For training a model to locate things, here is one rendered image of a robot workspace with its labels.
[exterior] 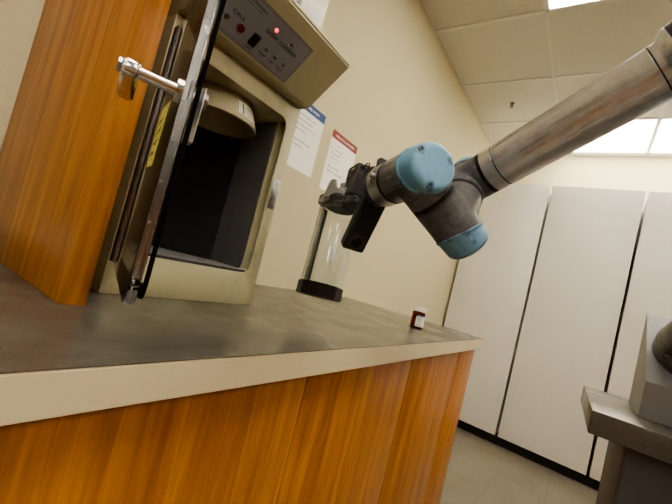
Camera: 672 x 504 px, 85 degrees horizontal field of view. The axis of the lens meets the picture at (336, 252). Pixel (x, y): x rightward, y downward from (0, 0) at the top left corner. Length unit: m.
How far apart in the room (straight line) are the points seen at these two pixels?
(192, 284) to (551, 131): 0.66
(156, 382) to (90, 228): 0.24
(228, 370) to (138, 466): 0.13
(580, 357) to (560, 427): 0.54
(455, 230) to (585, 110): 0.23
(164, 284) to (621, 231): 3.22
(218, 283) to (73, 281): 0.30
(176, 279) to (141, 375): 0.36
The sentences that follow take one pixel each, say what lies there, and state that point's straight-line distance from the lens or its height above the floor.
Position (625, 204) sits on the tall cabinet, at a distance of 3.53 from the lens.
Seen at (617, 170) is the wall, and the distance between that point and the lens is 4.09.
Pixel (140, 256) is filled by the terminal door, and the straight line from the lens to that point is 0.36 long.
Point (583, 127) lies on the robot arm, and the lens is 0.64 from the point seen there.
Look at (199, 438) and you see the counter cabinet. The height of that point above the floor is 0.83.
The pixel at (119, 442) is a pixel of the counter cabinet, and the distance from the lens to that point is 0.46.
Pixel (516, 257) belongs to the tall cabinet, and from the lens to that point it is 3.46.
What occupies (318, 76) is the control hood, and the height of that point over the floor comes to 1.46.
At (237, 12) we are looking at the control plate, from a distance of 0.75.
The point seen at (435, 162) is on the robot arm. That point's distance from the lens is 0.54.
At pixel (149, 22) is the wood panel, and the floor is 1.32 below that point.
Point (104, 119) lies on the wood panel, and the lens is 0.59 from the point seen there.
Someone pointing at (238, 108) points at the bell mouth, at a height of 1.34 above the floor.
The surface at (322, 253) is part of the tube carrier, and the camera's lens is 0.78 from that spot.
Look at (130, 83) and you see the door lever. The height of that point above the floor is 1.19.
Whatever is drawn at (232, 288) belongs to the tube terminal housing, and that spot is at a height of 0.97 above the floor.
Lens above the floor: 1.07
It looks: 3 degrees up
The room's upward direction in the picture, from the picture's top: 14 degrees clockwise
